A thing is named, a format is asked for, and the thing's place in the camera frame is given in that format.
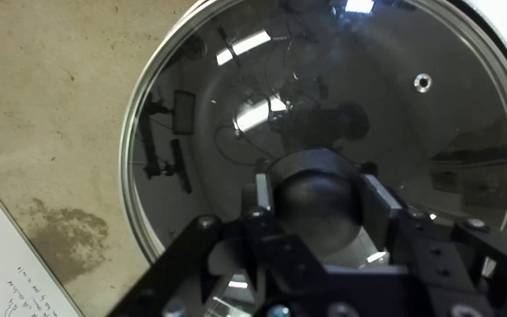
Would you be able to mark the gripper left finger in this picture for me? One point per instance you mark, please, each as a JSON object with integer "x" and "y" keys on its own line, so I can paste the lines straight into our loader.
{"x": 262, "y": 229}

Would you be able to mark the glass lid with black knob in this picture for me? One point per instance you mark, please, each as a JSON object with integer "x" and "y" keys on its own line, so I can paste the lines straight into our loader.
{"x": 412, "y": 132}

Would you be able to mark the white handwritten sheet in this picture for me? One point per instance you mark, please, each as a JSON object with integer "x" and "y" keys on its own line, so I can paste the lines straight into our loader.
{"x": 2, "y": 259}

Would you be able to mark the black pot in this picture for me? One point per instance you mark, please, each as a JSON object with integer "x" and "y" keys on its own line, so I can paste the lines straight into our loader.
{"x": 502, "y": 47}

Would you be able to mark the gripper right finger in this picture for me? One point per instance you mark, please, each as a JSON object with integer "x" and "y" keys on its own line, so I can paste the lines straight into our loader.
{"x": 429, "y": 246}

